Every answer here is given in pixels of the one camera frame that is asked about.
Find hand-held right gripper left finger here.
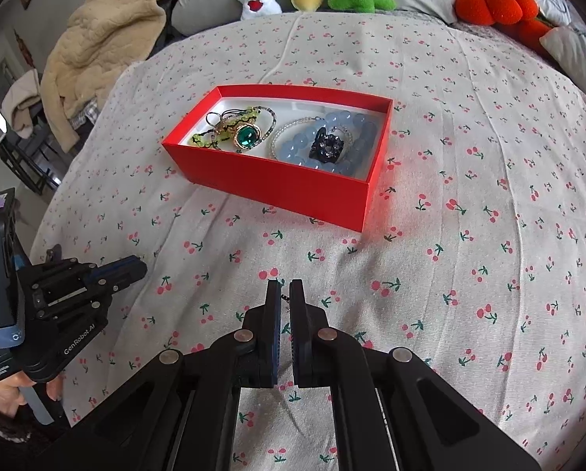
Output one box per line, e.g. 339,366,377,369
38,279,280,471

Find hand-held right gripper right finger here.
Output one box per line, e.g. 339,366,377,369
290,279,542,471

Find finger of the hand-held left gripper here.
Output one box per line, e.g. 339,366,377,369
27,254,148,291
34,279,128,323

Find red jewelry box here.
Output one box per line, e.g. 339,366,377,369
161,84,395,233

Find green bead black cord bracelet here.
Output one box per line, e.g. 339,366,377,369
190,107,265,149

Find gold ring with green gem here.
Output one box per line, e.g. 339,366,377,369
213,120,265,154

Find blue bead bracelet black flower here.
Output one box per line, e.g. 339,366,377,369
277,110,379,176

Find silver chain bracelet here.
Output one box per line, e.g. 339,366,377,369
270,116,359,161

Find thin green beaded bracelet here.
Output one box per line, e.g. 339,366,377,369
209,105,278,152

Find person's left forearm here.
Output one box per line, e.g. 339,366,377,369
0,392,73,452

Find person's left hand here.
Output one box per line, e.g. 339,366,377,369
0,372,63,416

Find black chair with cloth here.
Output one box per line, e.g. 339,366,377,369
0,69,65,194

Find cherry print bed sheet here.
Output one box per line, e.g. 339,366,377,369
28,10,586,471

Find beige quilted blanket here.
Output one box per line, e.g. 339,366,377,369
40,0,190,154

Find orange plush toy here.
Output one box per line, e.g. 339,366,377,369
449,0,558,56

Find white pillow with dark print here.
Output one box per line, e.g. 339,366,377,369
538,24,586,123

